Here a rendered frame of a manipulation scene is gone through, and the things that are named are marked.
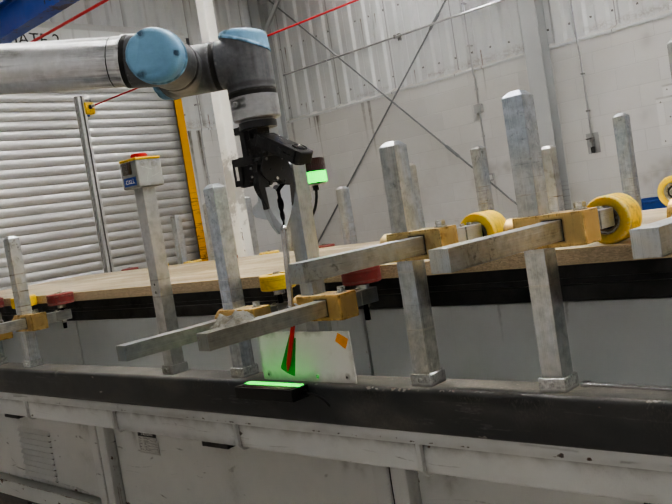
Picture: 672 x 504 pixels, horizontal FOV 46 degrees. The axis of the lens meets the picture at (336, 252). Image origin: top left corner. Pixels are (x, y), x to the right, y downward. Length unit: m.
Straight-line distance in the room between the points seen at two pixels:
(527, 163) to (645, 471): 0.48
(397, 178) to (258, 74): 0.32
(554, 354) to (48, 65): 0.94
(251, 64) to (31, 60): 0.37
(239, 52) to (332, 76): 9.85
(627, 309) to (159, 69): 0.88
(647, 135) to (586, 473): 7.65
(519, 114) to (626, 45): 7.74
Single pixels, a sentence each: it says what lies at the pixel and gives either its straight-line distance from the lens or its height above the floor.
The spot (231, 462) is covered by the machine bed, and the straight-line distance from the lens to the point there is 2.30.
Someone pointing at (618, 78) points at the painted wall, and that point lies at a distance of 8.97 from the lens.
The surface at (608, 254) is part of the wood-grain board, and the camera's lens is 1.36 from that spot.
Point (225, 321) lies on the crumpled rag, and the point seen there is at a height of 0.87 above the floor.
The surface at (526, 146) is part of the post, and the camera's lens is 1.22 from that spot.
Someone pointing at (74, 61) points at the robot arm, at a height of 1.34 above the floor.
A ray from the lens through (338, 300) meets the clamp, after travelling 1.48.
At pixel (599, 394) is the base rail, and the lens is 1.23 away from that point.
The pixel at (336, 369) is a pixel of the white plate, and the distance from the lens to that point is 1.52.
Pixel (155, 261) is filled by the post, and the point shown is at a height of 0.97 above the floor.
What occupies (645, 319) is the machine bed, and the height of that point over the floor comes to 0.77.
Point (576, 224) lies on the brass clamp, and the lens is 1.19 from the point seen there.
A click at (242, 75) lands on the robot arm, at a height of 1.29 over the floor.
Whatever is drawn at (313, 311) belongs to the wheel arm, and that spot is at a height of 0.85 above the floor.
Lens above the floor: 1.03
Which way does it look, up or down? 3 degrees down
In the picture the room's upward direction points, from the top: 9 degrees counter-clockwise
